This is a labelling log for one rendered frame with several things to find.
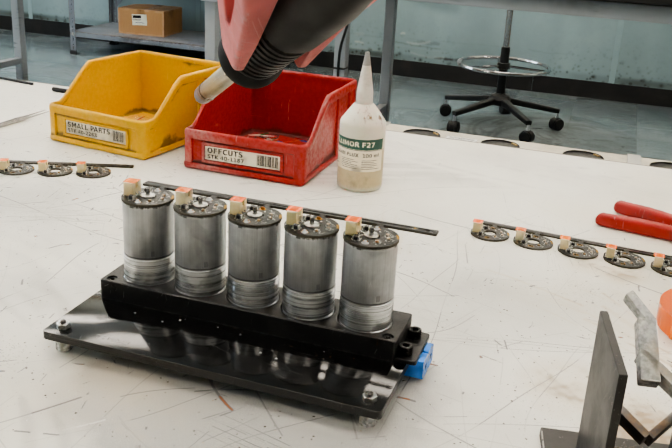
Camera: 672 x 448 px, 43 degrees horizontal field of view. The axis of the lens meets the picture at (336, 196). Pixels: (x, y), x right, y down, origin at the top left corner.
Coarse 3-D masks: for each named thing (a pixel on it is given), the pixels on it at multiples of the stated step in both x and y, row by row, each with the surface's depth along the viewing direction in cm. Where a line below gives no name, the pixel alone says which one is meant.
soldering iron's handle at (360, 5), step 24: (288, 0) 24; (312, 0) 23; (336, 0) 23; (360, 0) 23; (288, 24) 25; (312, 24) 24; (336, 24) 24; (264, 48) 27; (288, 48) 26; (312, 48) 26; (240, 72) 30; (264, 72) 29
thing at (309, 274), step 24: (288, 240) 38; (312, 240) 37; (336, 240) 38; (288, 264) 38; (312, 264) 37; (336, 264) 39; (288, 288) 38; (312, 288) 38; (288, 312) 39; (312, 312) 38
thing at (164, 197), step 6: (144, 192) 41; (156, 192) 41; (162, 192) 41; (168, 192) 41; (126, 198) 40; (132, 198) 40; (138, 198) 40; (156, 198) 40; (162, 198) 40; (168, 198) 40; (174, 198) 41; (126, 204) 40; (132, 204) 39; (138, 204) 39; (144, 204) 39; (150, 204) 39; (156, 204) 39; (162, 204) 40
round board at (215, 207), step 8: (216, 200) 40; (176, 208) 39; (184, 208) 39; (192, 208) 39; (200, 208) 39; (208, 208) 39; (216, 208) 39; (224, 208) 39; (192, 216) 39; (200, 216) 39; (208, 216) 39
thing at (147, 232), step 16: (128, 208) 40; (144, 208) 39; (160, 208) 40; (128, 224) 40; (144, 224) 40; (160, 224) 40; (128, 240) 40; (144, 240) 40; (160, 240) 40; (128, 256) 41; (144, 256) 40; (160, 256) 40; (128, 272) 41; (144, 272) 40; (160, 272) 41
